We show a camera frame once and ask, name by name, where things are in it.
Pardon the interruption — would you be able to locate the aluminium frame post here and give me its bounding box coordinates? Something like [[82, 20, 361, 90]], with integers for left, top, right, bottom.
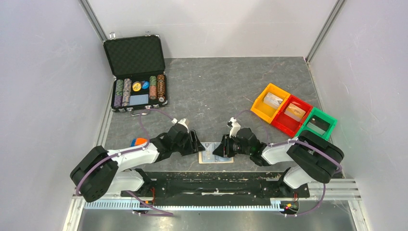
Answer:
[[305, 0, 346, 65], [79, 0, 107, 41]]

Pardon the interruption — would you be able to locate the card deck in red bin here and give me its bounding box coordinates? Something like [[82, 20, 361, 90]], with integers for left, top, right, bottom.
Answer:
[[284, 103, 306, 122]]

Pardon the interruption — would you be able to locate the left aluminium frame post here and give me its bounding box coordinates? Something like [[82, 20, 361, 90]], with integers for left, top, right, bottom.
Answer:
[[79, 0, 107, 41]]

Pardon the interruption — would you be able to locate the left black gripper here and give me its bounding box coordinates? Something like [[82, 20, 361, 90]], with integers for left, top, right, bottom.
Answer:
[[172, 129, 205, 156]]

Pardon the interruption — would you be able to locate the red plastic bin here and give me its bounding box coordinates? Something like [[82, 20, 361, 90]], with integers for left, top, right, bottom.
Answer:
[[271, 95, 314, 138]]

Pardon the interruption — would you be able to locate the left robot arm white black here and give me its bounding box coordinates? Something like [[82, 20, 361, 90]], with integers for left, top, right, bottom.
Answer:
[[70, 123, 205, 202]]

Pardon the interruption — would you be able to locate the brown orange chip stack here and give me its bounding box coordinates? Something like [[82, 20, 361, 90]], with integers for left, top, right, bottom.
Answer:
[[157, 75, 165, 103]]

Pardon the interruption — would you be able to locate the orange blue toy block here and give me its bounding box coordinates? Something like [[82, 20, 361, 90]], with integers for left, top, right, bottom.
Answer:
[[130, 138, 148, 147]]

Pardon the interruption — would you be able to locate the card deck in yellow bin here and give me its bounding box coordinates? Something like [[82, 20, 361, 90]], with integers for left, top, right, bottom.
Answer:
[[263, 92, 283, 110]]

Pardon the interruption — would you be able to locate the blue dealer button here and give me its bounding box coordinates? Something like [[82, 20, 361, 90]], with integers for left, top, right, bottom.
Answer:
[[141, 81, 150, 90]]

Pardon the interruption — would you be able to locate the card deck in green bin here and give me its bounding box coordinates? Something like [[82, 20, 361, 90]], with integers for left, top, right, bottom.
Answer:
[[306, 115, 330, 135]]

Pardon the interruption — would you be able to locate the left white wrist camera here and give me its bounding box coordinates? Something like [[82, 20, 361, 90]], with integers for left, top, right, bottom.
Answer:
[[171, 118, 189, 132]]

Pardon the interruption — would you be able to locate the green orange chip stack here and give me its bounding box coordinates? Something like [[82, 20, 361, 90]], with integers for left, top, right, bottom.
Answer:
[[149, 76, 157, 100]]

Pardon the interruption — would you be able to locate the green purple chip stack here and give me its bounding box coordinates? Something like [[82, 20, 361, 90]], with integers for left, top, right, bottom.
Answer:
[[114, 79, 124, 108]]

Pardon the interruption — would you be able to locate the beige leather card holder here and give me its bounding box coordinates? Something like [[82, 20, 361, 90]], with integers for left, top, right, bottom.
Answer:
[[198, 142, 234, 164]]

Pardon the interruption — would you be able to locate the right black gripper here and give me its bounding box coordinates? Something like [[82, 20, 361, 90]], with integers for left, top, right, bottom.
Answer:
[[213, 133, 252, 157]]

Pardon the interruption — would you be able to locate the yellow plastic bin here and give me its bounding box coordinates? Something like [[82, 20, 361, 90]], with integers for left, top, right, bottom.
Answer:
[[251, 83, 290, 124]]

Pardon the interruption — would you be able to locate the black poker chip case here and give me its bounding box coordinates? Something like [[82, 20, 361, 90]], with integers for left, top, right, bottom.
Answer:
[[103, 34, 168, 112]]

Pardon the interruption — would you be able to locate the green plastic bin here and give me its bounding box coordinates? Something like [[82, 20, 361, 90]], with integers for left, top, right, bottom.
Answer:
[[295, 107, 337, 141]]

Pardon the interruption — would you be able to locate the blue playing card deck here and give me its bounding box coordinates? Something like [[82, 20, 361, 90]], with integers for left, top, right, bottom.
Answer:
[[129, 94, 149, 106]]

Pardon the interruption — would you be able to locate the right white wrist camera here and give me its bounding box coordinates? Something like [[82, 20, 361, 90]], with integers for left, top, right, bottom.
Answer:
[[227, 117, 241, 137]]

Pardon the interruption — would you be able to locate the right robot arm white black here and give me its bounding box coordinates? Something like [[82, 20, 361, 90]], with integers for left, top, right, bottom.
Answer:
[[213, 128, 344, 196]]

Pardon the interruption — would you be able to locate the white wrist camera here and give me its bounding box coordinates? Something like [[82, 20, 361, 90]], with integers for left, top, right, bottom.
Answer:
[[227, 117, 241, 137], [171, 118, 189, 132]]

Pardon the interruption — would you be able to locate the yellow dealer button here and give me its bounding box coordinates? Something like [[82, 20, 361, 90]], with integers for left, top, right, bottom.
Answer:
[[132, 81, 142, 92]]

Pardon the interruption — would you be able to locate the white slotted cable duct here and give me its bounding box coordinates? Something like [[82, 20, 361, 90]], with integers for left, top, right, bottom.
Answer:
[[84, 199, 284, 212]]

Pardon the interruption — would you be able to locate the right aluminium frame post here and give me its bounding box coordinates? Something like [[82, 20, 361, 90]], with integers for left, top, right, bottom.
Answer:
[[305, 0, 346, 65]]

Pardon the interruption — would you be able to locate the grey purple chip stack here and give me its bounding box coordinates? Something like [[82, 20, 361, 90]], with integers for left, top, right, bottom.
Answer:
[[122, 78, 132, 106]]

